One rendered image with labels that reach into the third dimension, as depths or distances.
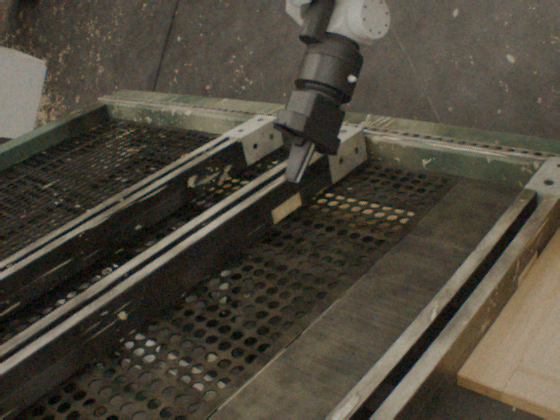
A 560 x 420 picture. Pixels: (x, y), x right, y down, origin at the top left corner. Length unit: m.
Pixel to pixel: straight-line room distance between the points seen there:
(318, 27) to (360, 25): 0.06
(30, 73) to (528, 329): 4.01
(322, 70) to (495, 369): 0.46
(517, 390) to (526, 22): 1.62
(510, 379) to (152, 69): 2.91
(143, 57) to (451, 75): 1.87
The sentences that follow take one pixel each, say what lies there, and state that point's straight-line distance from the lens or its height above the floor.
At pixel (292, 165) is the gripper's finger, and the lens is 0.85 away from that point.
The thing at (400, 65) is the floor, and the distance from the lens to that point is 2.31.
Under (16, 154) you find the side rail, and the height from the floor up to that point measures 1.19.
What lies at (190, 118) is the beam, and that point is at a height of 0.90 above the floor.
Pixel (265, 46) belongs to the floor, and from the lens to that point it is 2.76.
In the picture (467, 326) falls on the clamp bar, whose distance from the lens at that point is 0.70.
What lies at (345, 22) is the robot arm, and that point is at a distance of 0.88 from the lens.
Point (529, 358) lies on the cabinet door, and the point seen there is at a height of 1.25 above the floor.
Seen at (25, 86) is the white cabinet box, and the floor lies 0.13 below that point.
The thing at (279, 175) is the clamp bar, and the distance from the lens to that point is 1.11.
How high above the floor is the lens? 1.95
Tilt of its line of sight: 50 degrees down
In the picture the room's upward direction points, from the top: 87 degrees counter-clockwise
